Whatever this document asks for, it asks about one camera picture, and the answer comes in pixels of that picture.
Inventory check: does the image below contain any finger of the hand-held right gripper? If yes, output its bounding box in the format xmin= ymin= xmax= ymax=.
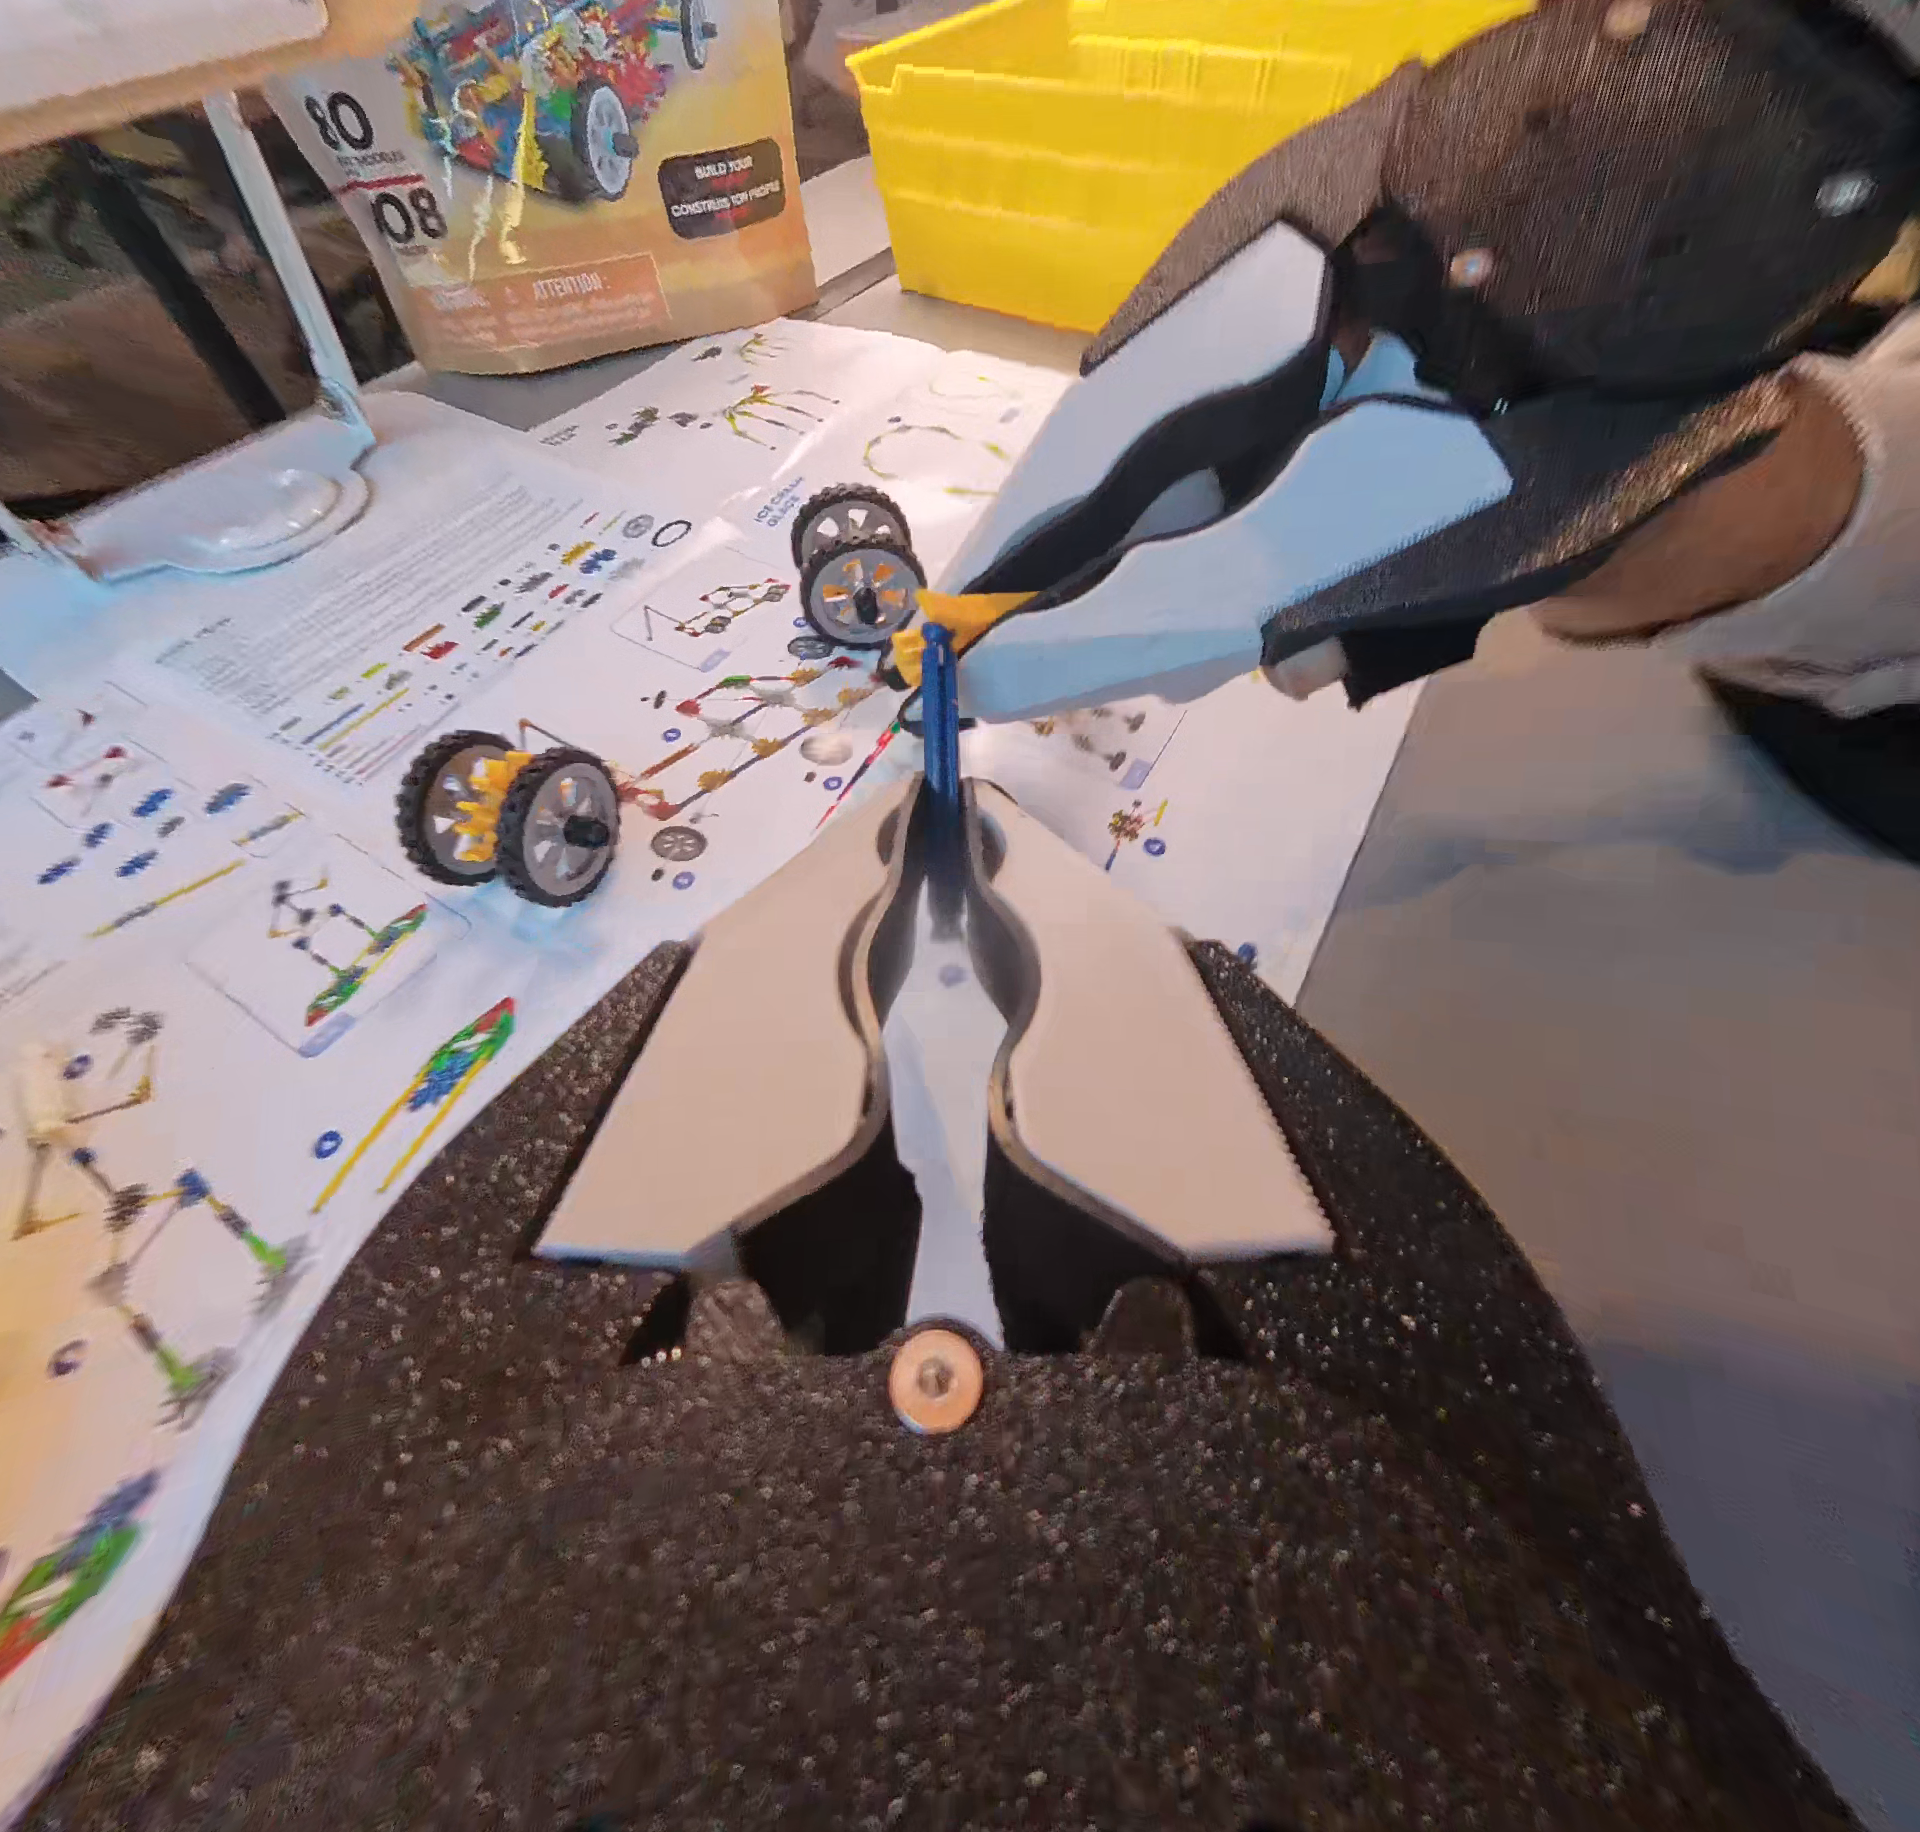
xmin=951 ymin=400 xmax=1517 ymax=725
xmin=939 ymin=218 xmax=1338 ymax=612

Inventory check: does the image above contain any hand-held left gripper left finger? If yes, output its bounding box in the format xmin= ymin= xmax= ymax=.
xmin=532 ymin=782 xmax=918 ymax=1282

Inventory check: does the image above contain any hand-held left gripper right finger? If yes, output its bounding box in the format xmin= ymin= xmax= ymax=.
xmin=961 ymin=778 xmax=1341 ymax=1272

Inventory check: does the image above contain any blue rod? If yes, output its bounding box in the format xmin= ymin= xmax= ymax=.
xmin=918 ymin=620 xmax=965 ymax=950

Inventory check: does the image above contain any person's right forearm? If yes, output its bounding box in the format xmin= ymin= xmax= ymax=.
xmin=1685 ymin=305 xmax=1920 ymax=720

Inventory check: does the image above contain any person's right hand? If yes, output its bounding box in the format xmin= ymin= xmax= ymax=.
xmin=1526 ymin=379 xmax=1864 ymax=648

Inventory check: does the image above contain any stack of yellow plastic bins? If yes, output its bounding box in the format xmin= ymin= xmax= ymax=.
xmin=843 ymin=0 xmax=1544 ymax=338

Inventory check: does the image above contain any toy wheel pair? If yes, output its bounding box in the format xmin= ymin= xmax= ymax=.
xmin=789 ymin=482 xmax=929 ymax=650
xmin=396 ymin=728 xmax=622 ymax=911

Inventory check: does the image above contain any white printed instruction sheet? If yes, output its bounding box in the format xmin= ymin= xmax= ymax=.
xmin=0 ymin=315 xmax=1428 ymax=1735

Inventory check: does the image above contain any dark cloth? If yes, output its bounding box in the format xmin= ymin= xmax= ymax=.
xmin=1707 ymin=673 xmax=1920 ymax=865

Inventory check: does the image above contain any construction toy kit box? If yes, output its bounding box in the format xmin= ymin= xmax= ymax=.
xmin=263 ymin=0 xmax=823 ymax=379

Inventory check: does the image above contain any white metal stand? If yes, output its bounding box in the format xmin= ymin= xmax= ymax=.
xmin=0 ymin=89 xmax=379 ymax=584

